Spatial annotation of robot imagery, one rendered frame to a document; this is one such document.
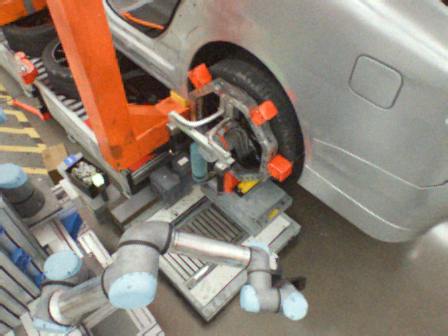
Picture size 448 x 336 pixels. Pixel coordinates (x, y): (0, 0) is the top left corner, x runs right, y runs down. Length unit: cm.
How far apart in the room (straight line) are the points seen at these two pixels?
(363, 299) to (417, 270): 42
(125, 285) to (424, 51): 103
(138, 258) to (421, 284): 201
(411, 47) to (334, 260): 164
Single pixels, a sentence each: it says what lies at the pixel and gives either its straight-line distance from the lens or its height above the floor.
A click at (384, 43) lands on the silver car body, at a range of 129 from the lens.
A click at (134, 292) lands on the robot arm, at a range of 103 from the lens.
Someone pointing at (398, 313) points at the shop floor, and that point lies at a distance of 259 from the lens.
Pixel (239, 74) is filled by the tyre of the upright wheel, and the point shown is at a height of 117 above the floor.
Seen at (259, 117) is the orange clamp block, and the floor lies 112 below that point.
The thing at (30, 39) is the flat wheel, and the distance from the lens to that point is 365.
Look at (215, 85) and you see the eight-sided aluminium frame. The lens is 178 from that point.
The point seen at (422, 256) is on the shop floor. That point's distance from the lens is 282.
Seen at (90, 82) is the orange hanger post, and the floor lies 117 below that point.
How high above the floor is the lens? 226
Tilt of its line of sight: 52 degrees down
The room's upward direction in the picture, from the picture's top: 1 degrees clockwise
